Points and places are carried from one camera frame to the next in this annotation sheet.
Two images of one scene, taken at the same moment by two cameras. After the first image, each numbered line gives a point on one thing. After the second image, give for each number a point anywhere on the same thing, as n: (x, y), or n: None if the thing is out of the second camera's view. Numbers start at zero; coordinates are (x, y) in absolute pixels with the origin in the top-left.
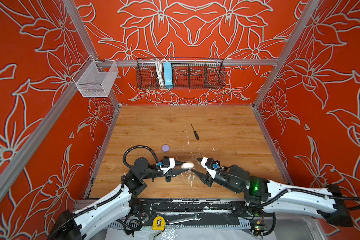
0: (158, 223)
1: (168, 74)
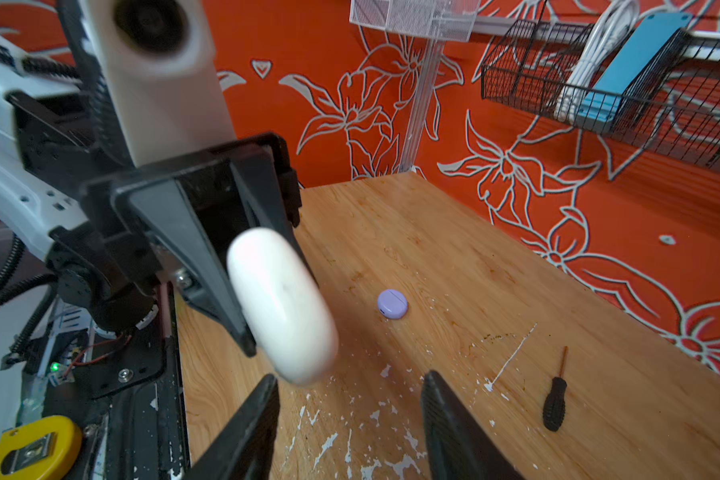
0: (41, 449)
1: (601, 107)
